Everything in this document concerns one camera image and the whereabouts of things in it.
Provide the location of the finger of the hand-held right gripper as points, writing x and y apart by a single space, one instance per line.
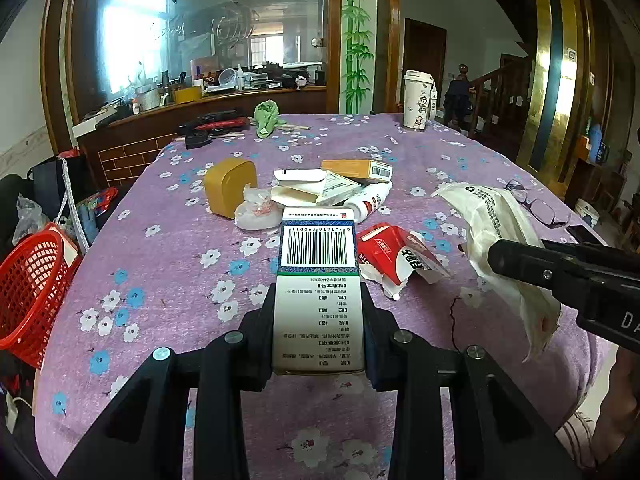
530 265
590 256

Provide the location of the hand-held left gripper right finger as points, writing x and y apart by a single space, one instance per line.
378 345

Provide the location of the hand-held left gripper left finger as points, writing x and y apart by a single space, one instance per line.
257 340

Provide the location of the white plastic bag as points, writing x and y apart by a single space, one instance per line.
495 215

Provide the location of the white barcode medicine box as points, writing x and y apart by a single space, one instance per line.
317 255

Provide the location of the white spray bottle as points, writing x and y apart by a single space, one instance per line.
367 202

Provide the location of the yellow square tin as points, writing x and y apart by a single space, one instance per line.
227 185

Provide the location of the red plastic basket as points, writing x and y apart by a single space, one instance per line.
30 280

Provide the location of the person's right forearm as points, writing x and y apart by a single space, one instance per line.
622 390

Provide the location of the black phone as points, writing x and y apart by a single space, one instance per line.
585 234

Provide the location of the white bucket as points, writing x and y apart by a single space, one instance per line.
587 212

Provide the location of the eyeglasses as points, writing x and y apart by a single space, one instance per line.
542 210

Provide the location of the torn red cigarette pack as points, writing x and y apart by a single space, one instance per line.
385 255

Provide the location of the blue bottle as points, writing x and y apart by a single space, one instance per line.
595 142

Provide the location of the purple floral tablecloth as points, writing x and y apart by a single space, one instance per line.
165 270

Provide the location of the small clear plastic bag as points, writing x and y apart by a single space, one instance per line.
255 216

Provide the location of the person's striped clothing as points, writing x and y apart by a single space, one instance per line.
577 437

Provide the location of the white open carton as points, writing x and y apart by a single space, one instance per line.
292 195

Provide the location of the white teal-print box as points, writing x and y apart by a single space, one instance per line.
340 189

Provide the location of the wooden stair railing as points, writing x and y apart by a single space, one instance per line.
495 95

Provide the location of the orange barcode box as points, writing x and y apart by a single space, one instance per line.
350 167

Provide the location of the dark blue jacket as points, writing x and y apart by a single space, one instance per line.
457 100

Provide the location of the white printed tumbler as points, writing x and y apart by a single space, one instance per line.
417 105

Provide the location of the gold pillar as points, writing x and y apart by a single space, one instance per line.
565 60

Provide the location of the small black device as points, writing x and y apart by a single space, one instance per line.
197 141

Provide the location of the red blue printed bag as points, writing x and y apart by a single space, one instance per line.
97 205

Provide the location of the cardboard box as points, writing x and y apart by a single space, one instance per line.
70 242

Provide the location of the thin pale stick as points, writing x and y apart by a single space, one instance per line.
295 127

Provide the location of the green cloth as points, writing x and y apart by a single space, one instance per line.
267 117

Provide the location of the black red hand tool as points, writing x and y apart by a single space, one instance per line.
220 120

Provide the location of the wooden brick-pattern counter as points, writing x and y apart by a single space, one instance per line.
130 152

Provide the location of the white measuring tape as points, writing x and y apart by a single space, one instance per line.
67 190

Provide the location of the brown wooden door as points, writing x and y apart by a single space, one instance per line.
425 45

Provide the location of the yellow box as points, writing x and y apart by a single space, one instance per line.
187 95

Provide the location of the crumpled clear plastic bag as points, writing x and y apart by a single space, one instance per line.
30 220

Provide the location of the black bag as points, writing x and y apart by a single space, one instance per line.
50 180

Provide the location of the clear plastic container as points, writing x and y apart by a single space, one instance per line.
227 77

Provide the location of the metal pot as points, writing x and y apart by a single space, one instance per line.
147 99

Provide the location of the black chair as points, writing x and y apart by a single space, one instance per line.
10 200

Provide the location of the bamboo painted pillar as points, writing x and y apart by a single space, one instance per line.
359 35

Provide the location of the etched glass partition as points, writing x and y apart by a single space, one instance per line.
200 20

